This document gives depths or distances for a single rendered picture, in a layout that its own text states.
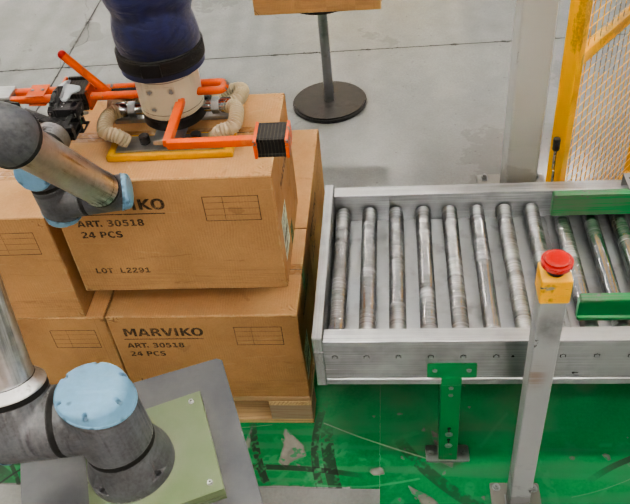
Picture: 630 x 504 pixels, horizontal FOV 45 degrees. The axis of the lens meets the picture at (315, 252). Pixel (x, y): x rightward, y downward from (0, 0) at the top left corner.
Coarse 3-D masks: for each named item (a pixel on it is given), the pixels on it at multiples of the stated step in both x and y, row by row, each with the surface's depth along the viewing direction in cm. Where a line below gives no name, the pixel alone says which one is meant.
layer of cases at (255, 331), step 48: (240, 288) 240; (288, 288) 238; (48, 336) 244; (96, 336) 242; (144, 336) 241; (192, 336) 239; (240, 336) 238; (288, 336) 236; (240, 384) 254; (288, 384) 252
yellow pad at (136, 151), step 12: (192, 132) 203; (204, 132) 208; (132, 144) 205; (144, 144) 204; (108, 156) 203; (120, 156) 203; (132, 156) 203; (144, 156) 202; (156, 156) 202; (168, 156) 202; (180, 156) 202; (192, 156) 202; (204, 156) 201; (216, 156) 201; (228, 156) 201
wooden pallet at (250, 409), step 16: (240, 400) 260; (256, 400) 259; (272, 400) 258; (288, 400) 258; (304, 400) 257; (240, 416) 268; (256, 416) 267; (272, 416) 265; (288, 416) 264; (304, 416) 263
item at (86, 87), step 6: (66, 78) 208; (72, 78) 209; (78, 78) 209; (84, 78) 208; (72, 84) 207; (78, 84) 207; (84, 84) 207; (90, 84) 204; (84, 90) 202; (90, 90) 204; (72, 96) 202; (78, 96) 202; (84, 96) 202; (60, 102) 204; (84, 102) 204; (90, 102) 204; (84, 108) 204; (90, 108) 205
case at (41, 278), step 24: (0, 168) 230; (0, 192) 220; (24, 192) 219; (0, 216) 212; (24, 216) 211; (0, 240) 216; (24, 240) 216; (48, 240) 215; (0, 264) 223; (24, 264) 222; (48, 264) 222; (72, 264) 228; (24, 288) 229; (48, 288) 229; (72, 288) 228; (24, 312) 237; (48, 312) 236; (72, 312) 235
